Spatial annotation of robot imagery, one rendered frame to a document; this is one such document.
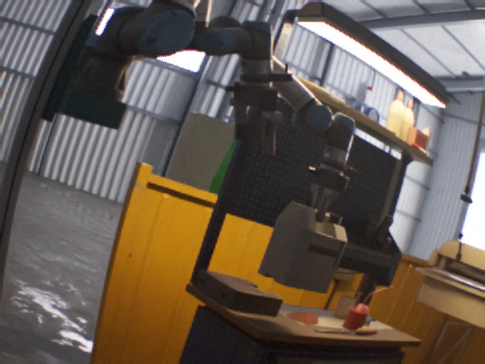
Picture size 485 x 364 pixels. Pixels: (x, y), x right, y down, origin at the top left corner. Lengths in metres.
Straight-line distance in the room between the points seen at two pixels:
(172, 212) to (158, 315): 0.51
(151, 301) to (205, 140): 5.97
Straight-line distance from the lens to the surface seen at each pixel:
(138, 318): 3.00
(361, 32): 2.31
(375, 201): 2.70
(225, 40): 1.40
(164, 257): 2.95
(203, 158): 8.84
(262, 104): 1.49
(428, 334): 4.80
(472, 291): 2.94
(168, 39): 1.25
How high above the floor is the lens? 1.34
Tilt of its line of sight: 1 degrees down
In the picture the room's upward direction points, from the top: 19 degrees clockwise
